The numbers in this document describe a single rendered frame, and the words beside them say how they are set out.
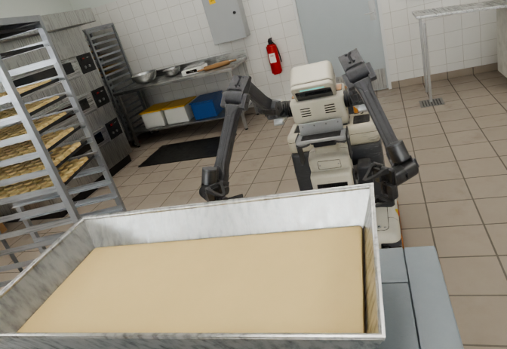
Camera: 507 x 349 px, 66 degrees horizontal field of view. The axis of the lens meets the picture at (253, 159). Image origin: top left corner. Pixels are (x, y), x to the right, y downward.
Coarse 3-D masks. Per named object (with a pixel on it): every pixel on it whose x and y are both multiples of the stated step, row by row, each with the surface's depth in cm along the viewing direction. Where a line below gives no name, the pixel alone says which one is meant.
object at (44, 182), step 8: (72, 160) 221; (80, 160) 217; (64, 168) 210; (72, 168) 206; (48, 176) 203; (64, 176) 196; (16, 184) 206; (24, 184) 203; (32, 184) 198; (40, 184) 196; (48, 184) 191; (0, 192) 200; (8, 192) 197; (16, 192) 193; (24, 192) 190
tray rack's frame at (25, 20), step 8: (24, 16) 185; (32, 16) 192; (0, 24) 167; (8, 24) 172; (16, 24) 180; (24, 24) 197; (16, 208) 238; (24, 224) 243; (32, 224) 246; (0, 232) 222; (32, 232) 245; (8, 248) 225; (40, 248) 250
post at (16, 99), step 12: (0, 60) 162; (0, 72) 162; (12, 84) 165; (12, 96) 166; (24, 108) 169; (24, 120) 170; (36, 132) 174; (36, 144) 174; (48, 156) 178; (48, 168) 178; (60, 180) 183; (60, 192) 183; (72, 204) 187; (72, 216) 188
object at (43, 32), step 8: (40, 16) 198; (40, 32) 199; (48, 40) 201; (48, 48) 202; (56, 56) 204; (56, 64) 205; (64, 72) 208; (64, 80) 208; (64, 88) 210; (72, 96) 211; (72, 104) 213; (80, 112) 215; (80, 120) 216; (88, 128) 219; (88, 136) 220; (96, 144) 224; (104, 176) 230; (112, 184) 232; (120, 200) 236
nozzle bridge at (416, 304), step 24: (384, 264) 64; (408, 264) 62; (432, 264) 61; (384, 288) 59; (408, 288) 58; (432, 288) 57; (384, 312) 55; (408, 312) 54; (432, 312) 53; (408, 336) 51; (432, 336) 50; (456, 336) 49
